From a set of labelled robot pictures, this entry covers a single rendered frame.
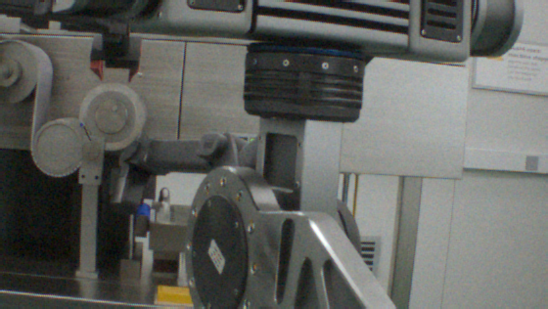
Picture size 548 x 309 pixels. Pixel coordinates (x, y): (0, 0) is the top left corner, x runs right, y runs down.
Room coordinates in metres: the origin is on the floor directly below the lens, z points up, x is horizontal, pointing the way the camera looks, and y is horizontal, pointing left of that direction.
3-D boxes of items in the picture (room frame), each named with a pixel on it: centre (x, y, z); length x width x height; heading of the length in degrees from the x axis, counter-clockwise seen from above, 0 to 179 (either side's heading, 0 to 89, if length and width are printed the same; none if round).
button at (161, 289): (1.92, 0.17, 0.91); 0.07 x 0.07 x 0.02; 6
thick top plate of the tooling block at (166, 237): (2.31, 0.19, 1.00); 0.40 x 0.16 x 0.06; 6
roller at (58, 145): (2.24, 0.49, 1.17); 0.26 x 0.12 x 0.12; 6
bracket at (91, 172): (2.09, 0.39, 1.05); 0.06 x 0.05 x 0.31; 6
